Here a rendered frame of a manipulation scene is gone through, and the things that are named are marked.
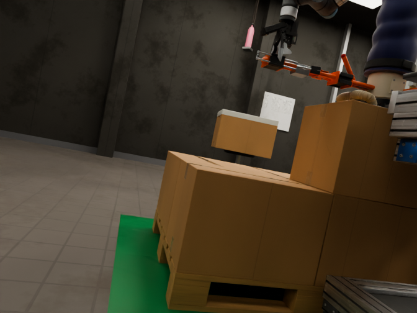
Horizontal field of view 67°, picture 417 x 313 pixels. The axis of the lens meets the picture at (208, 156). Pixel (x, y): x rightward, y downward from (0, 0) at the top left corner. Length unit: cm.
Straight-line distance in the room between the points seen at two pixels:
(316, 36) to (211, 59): 252
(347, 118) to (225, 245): 73
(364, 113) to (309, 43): 650
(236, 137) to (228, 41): 411
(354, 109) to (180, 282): 99
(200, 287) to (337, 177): 71
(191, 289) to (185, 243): 18
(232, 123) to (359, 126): 197
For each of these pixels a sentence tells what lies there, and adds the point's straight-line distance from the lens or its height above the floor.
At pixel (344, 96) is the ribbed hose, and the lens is 174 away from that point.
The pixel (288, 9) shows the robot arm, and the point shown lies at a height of 130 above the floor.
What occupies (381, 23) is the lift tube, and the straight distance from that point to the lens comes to 188.
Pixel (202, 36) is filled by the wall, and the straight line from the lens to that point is 704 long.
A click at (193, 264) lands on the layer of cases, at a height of 18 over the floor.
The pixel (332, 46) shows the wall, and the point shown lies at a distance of 823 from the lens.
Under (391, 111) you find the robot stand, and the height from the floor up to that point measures 91.
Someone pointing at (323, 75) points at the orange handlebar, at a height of 106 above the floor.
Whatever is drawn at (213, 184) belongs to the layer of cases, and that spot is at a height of 50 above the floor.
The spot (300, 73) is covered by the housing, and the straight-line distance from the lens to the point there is 157.
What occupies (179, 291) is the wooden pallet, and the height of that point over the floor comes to 7.
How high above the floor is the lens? 64
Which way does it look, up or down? 2 degrees down
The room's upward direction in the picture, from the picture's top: 12 degrees clockwise
